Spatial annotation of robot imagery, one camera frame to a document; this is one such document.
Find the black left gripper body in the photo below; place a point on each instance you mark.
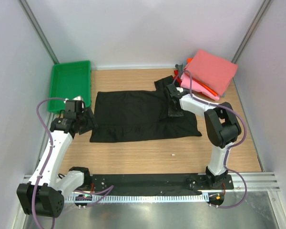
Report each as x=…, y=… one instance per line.
x=80, y=118

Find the black t shirt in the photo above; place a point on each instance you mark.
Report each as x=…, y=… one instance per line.
x=127, y=116

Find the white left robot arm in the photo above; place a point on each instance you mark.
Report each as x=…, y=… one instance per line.
x=44, y=193

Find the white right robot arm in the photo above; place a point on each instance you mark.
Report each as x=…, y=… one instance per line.
x=221, y=123

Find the folded light pink t shirt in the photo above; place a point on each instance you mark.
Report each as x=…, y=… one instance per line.
x=186, y=82

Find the folded red t shirt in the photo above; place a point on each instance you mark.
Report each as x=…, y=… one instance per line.
x=177, y=79

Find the folded grey t shirt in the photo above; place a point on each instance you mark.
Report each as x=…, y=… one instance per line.
x=181, y=67

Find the folded orange t shirt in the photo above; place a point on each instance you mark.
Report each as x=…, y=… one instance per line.
x=188, y=60

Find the green plastic bin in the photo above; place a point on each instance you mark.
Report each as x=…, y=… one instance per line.
x=69, y=80

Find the folded salmon pink t shirt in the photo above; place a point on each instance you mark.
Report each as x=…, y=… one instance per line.
x=213, y=71

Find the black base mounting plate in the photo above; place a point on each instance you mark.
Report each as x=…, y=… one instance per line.
x=158, y=182

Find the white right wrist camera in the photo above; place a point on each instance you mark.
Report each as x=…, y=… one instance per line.
x=181, y=90

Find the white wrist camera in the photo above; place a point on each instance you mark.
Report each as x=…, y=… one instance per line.
x=78, y=98
x=181, y=90

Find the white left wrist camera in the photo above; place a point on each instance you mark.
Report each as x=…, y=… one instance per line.
x=78, y=98

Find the white slotted cable duct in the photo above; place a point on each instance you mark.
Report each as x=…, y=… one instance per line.
x=87, y=199

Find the left aluminium corner post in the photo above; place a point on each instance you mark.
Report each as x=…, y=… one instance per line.
x=36, y=26

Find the aluminium corner post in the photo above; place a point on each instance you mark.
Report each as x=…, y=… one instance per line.
x=265, y=5
x=36, y=26

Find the aluminium frame rail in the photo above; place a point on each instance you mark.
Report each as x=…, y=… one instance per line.
x=254, y=181

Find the right aluminium corner post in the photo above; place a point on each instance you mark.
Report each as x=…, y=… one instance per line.
x=265, y=5

